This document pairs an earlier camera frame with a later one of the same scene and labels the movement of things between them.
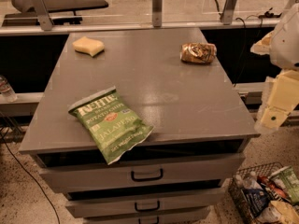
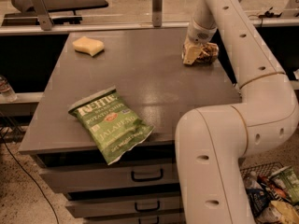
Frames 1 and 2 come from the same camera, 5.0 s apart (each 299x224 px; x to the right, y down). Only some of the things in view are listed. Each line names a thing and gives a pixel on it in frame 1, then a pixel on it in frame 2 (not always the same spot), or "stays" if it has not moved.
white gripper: x=286 y=46 to x=199 y=35
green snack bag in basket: x=288 y=180 stays
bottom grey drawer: x=148 y=220 stays
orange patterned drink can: x=198 y=52 stays
